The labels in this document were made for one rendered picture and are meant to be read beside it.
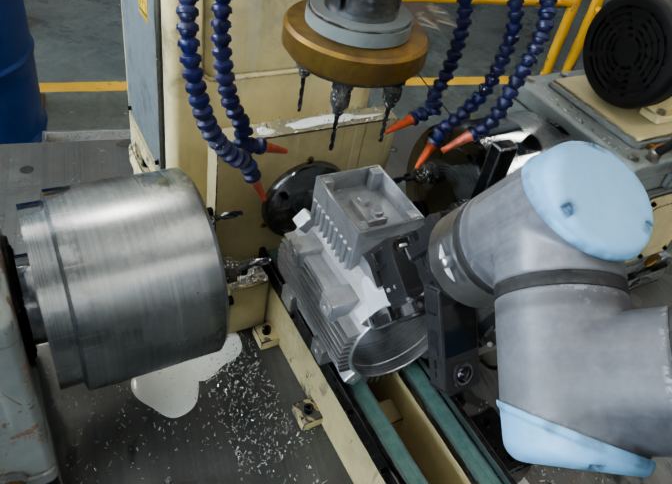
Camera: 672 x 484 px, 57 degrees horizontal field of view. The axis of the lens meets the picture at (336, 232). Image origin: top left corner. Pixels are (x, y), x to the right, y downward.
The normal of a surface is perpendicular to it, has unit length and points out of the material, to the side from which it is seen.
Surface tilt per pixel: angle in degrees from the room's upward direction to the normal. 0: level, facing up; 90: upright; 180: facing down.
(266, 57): 90
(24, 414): 90
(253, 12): 90
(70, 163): 0
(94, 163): 0
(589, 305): 28
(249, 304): 90
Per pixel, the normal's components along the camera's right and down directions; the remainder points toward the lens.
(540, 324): -0.61, -0.31
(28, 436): 0.47, 0.64
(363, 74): 0.06, 0.67
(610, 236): 0.37, -0.41
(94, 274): 0.41, -0.16
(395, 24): 0.15, -0.74
